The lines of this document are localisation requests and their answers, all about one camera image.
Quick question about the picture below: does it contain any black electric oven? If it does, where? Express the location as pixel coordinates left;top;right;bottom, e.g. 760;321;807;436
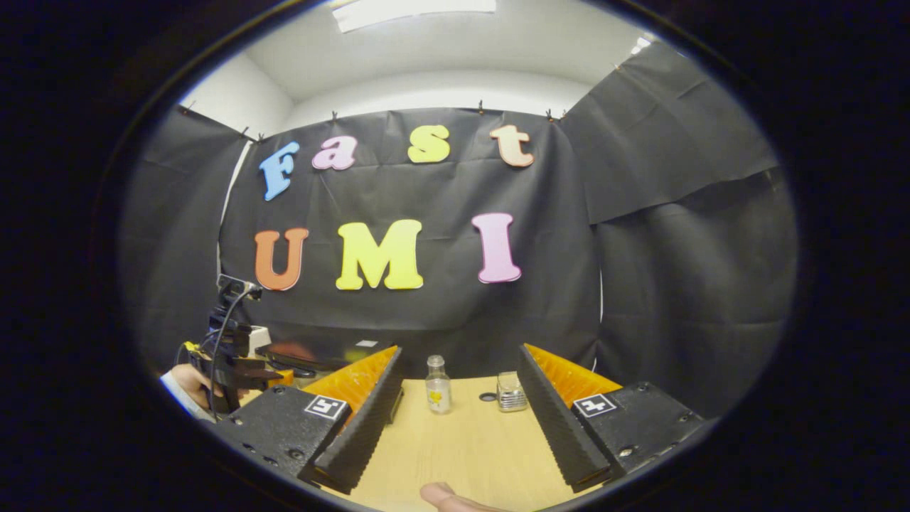
255;340;405;425

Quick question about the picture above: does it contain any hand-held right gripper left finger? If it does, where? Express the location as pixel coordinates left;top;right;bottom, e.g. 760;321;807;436
212;346;405;495

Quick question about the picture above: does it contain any metal mesh holder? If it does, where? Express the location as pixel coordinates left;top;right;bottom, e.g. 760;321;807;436
496;371;528;413

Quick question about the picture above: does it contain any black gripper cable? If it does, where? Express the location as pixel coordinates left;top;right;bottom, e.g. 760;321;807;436
209;284;258;422

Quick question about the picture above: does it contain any clear glass bottle yellow label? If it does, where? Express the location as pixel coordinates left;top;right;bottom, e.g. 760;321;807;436
425;355;453;415

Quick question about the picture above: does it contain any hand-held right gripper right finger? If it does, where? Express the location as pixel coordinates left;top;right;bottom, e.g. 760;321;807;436
517;343;706;494

